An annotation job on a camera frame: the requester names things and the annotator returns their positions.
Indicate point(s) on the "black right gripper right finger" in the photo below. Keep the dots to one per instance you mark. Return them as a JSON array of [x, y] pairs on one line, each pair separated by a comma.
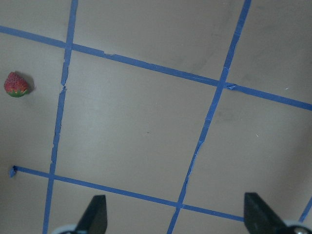
[[259, 218]]

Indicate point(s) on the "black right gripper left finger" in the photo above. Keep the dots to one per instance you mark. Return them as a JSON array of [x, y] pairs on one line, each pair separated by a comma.
[[94, 219]]

